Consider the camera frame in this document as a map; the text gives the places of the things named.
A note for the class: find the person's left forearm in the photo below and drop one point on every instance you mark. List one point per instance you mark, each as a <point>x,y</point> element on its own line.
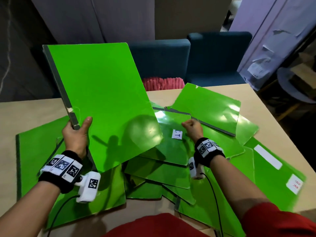
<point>24,214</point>

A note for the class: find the black wristband with markers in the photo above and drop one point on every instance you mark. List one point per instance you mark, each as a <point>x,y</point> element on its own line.
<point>61,167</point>
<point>207,150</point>

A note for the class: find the black right wristband with markers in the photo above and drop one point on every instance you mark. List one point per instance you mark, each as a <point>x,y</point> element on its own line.
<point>207,150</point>

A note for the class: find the person's left hand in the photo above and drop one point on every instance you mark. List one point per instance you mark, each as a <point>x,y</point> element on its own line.
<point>75,140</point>

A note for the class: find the grey partition panel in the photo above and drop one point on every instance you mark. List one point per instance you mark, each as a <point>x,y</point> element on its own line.
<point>98,17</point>

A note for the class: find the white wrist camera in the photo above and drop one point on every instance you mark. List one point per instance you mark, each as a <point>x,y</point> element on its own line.
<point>193,167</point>
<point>89,185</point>

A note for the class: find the grey chair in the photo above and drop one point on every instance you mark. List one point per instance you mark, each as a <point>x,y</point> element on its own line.
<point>286,83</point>

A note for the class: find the dark teal armchair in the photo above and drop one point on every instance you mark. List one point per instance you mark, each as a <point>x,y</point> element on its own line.
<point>217,56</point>

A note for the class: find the red shirt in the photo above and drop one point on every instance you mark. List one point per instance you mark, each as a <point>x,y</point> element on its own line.
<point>158,227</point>

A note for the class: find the taupe partition panel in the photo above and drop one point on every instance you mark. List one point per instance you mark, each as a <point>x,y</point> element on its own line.
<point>187,17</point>

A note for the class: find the black left wristband with markers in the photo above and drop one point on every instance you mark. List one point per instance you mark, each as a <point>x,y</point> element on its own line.
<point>61,167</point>

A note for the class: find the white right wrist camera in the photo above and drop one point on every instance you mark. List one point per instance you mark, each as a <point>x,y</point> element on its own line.
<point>193,167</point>

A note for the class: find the pile of green folders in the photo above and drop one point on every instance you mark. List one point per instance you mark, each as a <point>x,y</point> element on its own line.
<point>212,106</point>

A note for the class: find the red ribbed cushion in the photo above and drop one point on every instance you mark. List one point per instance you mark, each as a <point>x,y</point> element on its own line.
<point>163,83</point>

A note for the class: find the person's right forearm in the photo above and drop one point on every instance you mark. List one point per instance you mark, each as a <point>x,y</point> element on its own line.
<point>234,187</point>

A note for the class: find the lavender board with taped papers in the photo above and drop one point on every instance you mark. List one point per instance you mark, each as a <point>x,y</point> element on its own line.
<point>271,27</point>

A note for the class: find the person's right hand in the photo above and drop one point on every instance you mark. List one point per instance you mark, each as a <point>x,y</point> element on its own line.
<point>196,130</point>

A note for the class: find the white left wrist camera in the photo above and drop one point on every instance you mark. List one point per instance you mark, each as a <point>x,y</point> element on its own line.
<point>89,185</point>

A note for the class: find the stack of gathered green folders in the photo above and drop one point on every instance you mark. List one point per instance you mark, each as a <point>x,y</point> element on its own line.
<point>103,96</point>

